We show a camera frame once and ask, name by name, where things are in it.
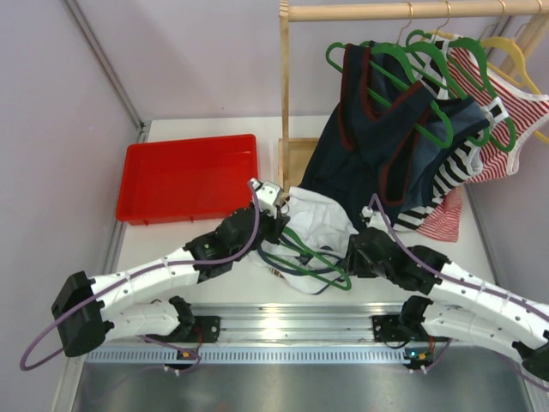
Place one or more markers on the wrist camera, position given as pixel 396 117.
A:
pixel 268 196
pixel 373 219

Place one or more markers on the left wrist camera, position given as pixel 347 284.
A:
pixel 268 196

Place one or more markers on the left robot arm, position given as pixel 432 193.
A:
pixel 92 310

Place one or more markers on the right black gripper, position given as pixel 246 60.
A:
pixel 355 264

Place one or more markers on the green hanger with striped top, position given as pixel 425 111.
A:
pixel 474 47

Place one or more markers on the red plastic tray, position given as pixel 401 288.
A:
pixel 186 180

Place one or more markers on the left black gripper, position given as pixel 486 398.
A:
pixel 274 225

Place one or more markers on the red white striped tank top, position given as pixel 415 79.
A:
pixel 514 116

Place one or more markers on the green hanger with blue top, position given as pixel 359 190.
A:
pixel 437 60

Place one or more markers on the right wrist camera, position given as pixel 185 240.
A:
pixel 373 219

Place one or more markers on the wooden clothes rack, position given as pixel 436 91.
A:
pixel 293 151

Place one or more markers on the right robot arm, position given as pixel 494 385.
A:
pixel 450 303

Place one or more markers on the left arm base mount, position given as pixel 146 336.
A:
pixel 205 329

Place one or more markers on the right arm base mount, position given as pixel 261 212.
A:
pixel 388 329

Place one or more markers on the navy maroon-trimmed tank top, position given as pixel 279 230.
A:
pixel 367 145

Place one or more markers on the black white striped tank top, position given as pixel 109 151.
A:
pixel 434 204

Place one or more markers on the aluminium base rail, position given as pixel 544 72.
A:
pixel 271 335

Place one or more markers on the white printed tank top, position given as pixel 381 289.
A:
pixel 318 219

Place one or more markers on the yellow hanger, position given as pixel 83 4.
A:
pixel 509 46

